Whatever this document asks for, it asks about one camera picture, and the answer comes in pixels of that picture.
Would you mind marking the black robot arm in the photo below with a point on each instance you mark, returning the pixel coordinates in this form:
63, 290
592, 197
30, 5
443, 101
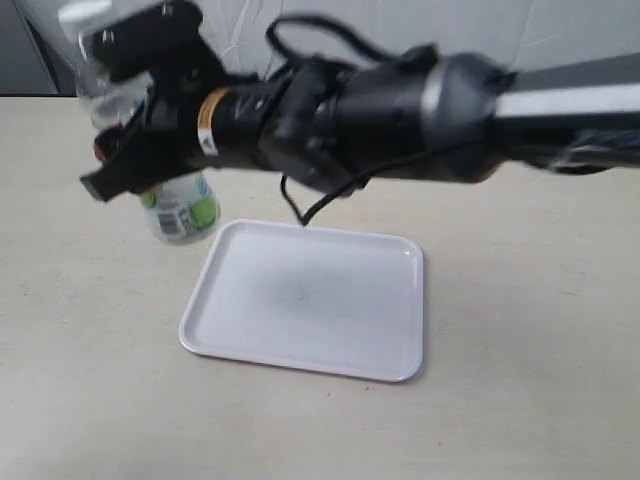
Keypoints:
332, 126

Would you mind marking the clear plastic drink bottle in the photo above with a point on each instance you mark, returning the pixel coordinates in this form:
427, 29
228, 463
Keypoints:
179, 211

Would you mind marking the white rectangular plastic tray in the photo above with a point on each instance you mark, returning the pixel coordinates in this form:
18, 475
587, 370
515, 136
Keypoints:
332, 301

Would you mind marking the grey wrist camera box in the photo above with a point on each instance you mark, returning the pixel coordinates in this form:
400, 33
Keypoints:
161, 39

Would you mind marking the white wrinkled backdrop curtain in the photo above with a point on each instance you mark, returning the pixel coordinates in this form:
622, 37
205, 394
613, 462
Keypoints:
519, 33

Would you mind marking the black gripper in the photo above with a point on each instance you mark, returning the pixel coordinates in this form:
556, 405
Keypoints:
159, 143

